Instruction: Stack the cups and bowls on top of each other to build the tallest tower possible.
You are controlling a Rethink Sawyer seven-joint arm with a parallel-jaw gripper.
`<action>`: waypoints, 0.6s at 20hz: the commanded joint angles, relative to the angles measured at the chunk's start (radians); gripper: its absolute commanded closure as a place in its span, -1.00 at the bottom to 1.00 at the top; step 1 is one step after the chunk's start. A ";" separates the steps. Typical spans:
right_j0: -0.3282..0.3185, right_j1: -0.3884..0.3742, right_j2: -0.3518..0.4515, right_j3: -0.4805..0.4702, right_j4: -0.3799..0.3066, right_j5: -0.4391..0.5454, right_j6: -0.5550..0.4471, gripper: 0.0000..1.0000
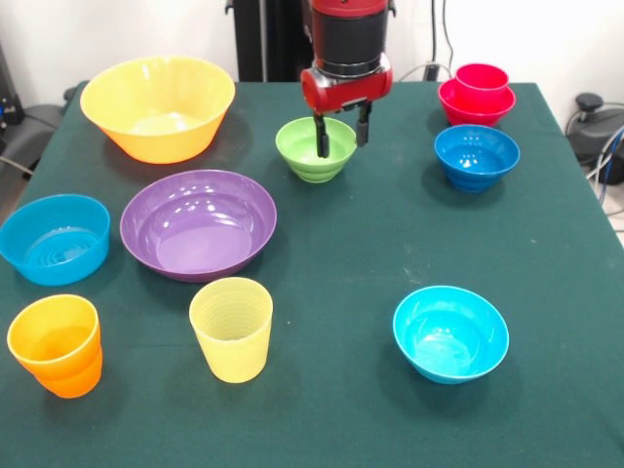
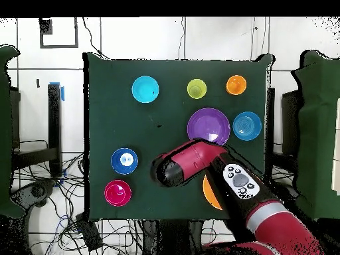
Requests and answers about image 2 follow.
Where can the black post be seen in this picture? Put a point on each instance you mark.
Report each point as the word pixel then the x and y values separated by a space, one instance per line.
pixel 54 127

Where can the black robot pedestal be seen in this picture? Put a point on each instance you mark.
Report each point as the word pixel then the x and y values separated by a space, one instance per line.
pixel 170 236

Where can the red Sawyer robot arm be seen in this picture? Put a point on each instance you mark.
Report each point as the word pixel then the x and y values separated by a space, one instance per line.
pixel 279 228

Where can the neighbouring green cloth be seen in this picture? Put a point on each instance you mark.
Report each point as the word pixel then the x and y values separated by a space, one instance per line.
pixel 316 132
pixel 4 132

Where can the cyan bowl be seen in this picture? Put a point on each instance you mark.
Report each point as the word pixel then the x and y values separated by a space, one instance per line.
pixel 145 89

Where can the red-pink cup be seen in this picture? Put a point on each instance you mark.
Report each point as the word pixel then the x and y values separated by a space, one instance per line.
pixel 118 193

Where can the black crossbar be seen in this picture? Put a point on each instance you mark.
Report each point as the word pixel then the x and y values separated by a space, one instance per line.
pixel 34 157

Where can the orange cup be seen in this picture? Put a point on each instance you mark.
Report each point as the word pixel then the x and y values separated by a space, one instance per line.
pixel 236 85

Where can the black floor box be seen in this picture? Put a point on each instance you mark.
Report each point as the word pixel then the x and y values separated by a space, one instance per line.
pixel 89 233

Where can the dark blue bowl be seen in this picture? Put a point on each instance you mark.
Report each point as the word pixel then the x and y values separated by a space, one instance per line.
pixel 117 166

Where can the grey pedestal foot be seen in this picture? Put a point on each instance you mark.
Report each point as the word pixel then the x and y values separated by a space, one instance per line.
pixel 37 191

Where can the black square frame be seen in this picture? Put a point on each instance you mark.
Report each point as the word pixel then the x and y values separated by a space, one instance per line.
pixel 76 34

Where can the yellow-green cup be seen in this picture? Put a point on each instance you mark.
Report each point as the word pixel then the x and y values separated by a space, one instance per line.
pixel 196 88

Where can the large purple bowl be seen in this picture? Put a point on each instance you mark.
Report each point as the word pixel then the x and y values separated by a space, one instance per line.
pixel 208 124

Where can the blue ribbed bowl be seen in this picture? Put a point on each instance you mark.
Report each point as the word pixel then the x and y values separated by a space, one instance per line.
pixel 247 126

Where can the red-pink bowl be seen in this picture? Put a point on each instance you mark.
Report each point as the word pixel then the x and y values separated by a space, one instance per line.
pixel 106 198

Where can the large orange bowl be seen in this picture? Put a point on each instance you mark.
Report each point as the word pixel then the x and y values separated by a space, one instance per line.
pixel 209 194

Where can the dark green tablecloth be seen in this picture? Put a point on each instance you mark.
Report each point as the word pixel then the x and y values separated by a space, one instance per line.
pixel 119 119

